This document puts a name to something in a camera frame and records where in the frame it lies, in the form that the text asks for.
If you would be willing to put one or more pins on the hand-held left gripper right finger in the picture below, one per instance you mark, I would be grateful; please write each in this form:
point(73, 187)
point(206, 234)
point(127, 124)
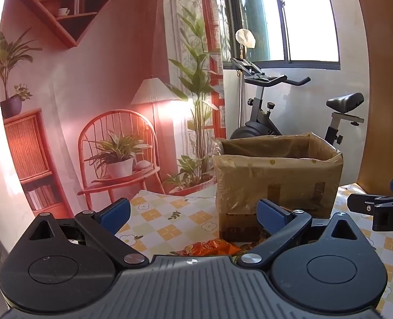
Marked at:
point(270, 215)

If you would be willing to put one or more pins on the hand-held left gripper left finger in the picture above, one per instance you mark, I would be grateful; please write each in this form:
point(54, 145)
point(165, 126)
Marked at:
point(116, 213)

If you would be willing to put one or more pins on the plastic-lined cardboard box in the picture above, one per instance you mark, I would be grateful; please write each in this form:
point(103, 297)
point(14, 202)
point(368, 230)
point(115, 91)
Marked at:
point(269, 176)

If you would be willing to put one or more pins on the orange snack packet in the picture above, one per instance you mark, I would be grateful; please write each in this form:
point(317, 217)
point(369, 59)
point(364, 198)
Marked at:
point(213, 247)

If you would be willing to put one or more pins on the checkered floral tablecloth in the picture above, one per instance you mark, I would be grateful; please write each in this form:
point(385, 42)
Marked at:
point(170, 214)

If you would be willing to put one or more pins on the brown wooden panel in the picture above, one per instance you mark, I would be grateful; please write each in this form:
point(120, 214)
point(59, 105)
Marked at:
point(386, 89)

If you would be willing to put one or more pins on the black exercise bike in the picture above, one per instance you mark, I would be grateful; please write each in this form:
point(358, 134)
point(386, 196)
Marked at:
point(259, 108)

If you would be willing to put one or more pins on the stand with white cloth cover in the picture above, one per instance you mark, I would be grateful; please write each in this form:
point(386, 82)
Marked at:
point(245, 38)

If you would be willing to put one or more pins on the large dark-framed window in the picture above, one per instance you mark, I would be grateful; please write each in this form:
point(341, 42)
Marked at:
point(303, 16)

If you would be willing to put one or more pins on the printed room wall backdrop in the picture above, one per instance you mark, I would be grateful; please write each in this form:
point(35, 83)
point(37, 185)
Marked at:
point(116, 56)

